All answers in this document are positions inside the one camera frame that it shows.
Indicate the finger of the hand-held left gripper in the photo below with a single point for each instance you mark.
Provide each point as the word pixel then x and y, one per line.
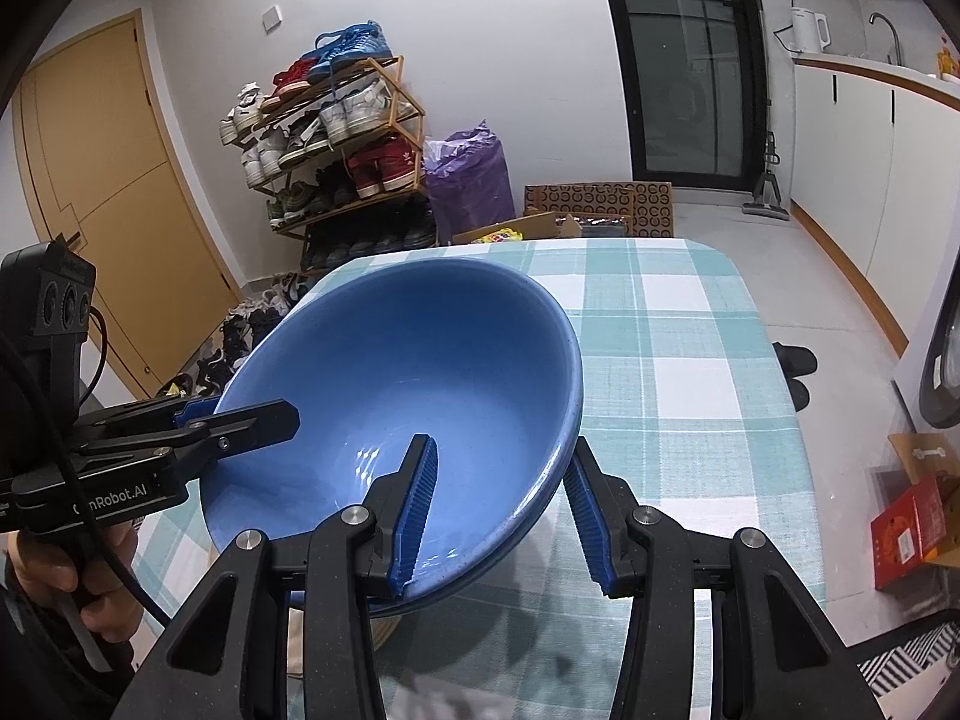
pixel 199 409
pixel 255 427

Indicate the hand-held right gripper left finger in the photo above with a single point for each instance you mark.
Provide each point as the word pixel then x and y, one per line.
pixel 416 517

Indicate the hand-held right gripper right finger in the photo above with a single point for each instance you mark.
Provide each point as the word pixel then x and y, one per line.
pixel 592 532

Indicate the cream round plate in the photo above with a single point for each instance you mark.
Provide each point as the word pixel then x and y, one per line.
pixel 390 626

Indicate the person's left hand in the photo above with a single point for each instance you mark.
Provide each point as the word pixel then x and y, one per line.
pixel 45 562

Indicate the pile of loose shoes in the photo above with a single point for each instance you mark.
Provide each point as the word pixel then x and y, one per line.
pixel 247 322

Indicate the orange wooden door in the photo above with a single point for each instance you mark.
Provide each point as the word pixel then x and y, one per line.
pixel 112 165

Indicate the yellow snack packet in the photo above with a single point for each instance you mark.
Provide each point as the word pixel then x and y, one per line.
pixel 499 235

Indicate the dark grey flat bag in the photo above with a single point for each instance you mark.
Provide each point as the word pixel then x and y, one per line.
pixel 604 229

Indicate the open brown cardboard box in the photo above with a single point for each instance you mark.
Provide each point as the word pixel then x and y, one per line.
pixel 540 225

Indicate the red cardboard box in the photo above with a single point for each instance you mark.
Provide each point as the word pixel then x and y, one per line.
pixel 907 532

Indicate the wooden shoe rack with shoes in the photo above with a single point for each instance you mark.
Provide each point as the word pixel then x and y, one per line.
pixel 337 120

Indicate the purple plastic bag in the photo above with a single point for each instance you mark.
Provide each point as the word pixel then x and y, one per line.
pixel 472 187

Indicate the brown cardboard flap box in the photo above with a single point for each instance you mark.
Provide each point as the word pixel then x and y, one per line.
pixel 904 442

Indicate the black white striped mat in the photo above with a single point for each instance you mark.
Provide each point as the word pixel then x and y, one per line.
pixel 915 652

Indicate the grey stick vacuum cleaner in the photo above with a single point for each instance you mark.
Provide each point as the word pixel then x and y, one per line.
pixel 769 199

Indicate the washing machine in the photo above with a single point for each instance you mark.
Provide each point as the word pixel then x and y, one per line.
pixel 945 390

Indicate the white kitchen cabinet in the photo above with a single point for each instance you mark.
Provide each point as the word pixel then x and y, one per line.
pixel 847 165

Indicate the black-framed glass door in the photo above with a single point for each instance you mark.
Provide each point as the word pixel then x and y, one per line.
pixel 675 52

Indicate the white electric kettle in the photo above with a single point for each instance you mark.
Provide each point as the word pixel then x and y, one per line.
pixel 808 30

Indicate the chrome kitchen faucet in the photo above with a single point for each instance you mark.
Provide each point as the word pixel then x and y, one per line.
pixel 894 37

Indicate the yellow red counter ornament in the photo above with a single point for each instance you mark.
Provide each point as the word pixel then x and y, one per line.
pixel 949 64

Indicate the white wall switch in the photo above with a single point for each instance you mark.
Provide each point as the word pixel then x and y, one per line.
pixel 272 18

